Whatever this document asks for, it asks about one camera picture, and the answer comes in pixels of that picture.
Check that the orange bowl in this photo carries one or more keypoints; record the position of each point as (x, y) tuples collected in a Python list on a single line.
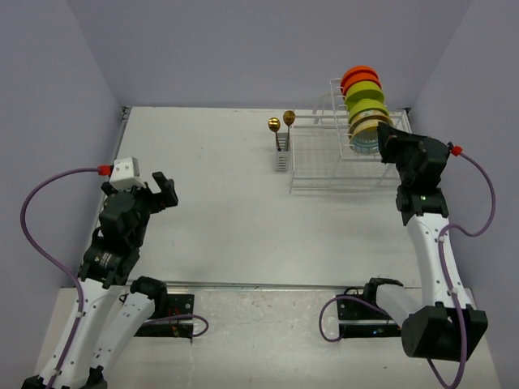
[(357, 70), (350, 79)]

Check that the floral white bowl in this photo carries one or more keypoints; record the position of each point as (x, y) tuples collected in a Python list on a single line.
[(368, 118)]

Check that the gold spoon left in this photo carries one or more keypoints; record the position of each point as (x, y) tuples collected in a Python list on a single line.
[(274, 126)]

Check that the green bowl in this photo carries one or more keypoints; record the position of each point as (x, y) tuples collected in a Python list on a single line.
[(364, 105), (353, 96), (362, 88)]

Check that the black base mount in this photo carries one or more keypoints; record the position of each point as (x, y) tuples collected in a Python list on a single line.
[(359, 321), (176, 304)]

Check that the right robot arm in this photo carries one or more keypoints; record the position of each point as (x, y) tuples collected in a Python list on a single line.
[(444, 325)]

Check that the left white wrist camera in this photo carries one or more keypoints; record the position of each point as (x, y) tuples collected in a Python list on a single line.
[(125, 174)]

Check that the orange bowl back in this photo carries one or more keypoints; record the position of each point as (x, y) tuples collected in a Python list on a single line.
[(357, 70)]

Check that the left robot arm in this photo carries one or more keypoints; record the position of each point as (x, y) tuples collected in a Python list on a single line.
[(89, 348)]

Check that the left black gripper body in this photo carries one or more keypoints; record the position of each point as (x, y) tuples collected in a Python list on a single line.
[(147, 203)]

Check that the green bowl middle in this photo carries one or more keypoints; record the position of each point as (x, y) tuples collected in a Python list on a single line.
[(353, 96)]

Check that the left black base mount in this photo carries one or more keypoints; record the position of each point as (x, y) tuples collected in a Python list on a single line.
[(176, 304)]

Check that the blue yellow patterned bowl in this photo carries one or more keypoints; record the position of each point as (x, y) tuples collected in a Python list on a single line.
[(365, 141)]

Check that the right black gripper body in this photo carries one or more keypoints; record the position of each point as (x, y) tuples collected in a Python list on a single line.
[(406, 174)]

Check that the white wire dish rack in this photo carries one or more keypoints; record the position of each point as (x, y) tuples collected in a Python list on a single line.
[(321, 157)]

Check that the gold spoon right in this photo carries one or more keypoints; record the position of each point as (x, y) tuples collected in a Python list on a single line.
[(289, 119)]

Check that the green bowl front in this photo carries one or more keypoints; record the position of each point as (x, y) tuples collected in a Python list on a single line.
[(364, 105)]

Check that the orange bowl front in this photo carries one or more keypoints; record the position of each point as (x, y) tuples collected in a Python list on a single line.
[(350, 79)]

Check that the gold spoon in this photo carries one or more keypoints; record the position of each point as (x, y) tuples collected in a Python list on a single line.
[(289, 119), (274, 126)]

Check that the green bowl back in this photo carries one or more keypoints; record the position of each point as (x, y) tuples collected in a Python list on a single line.
[(362, 88)]

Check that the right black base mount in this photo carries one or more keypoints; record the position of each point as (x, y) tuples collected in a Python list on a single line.
[(359, 321)]

